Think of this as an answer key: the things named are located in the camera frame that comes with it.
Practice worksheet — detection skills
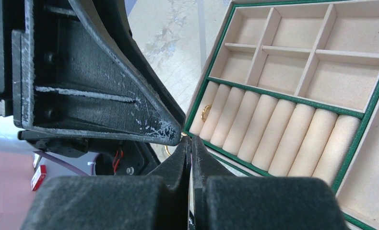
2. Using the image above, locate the green jewelry box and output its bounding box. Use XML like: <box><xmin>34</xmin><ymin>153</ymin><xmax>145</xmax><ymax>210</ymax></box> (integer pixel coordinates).
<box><xmin>184</xmin><ymin>0</ymin><xmax>379</xmax><ymax>230</ymax></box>

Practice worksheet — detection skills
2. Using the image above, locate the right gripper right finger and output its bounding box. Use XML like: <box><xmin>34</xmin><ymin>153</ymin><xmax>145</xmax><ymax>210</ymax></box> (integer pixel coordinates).
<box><xmin>191</xmin><ymin>136</ymin><xmax>347</xmax><ymax>230</ymax></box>

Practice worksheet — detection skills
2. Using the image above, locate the gold ring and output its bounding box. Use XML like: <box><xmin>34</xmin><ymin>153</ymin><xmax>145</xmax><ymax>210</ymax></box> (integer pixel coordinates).
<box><xmin>201</xmin><ymin>104</ymin><xmax>213</xmax><ymax>123</ymax></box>
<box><xmin>164</xmin><ymin>132</ymin><xmax>189</xmax><ymax>157</ymax></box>

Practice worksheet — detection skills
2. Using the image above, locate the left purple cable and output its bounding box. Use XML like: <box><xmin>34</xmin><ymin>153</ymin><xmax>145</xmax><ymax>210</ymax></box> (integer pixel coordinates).
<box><xmin>34</xmin><ymin>150</ymin><xmax>90</xmax><ymax>177</ymax></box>

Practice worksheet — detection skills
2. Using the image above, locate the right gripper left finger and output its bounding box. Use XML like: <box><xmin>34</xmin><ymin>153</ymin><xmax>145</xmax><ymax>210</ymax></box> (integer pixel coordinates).
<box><xmin>22</xmin><ymin>137</ymin><xmax>190</xmax><ymax>230</ymax></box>

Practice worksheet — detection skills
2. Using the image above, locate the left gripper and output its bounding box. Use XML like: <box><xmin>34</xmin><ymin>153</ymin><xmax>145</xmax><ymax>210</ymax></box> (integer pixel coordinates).
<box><xmin>0</xmin><ymin>0</ymin><xmax>182</xmax><ymax>175</ymax></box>

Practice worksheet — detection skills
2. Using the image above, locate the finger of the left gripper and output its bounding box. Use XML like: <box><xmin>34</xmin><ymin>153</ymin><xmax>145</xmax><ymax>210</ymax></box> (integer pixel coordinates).
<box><xmin>93</xmin><ymin>0</ymin><xmax>186</xmax><ymax>127</ymax></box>

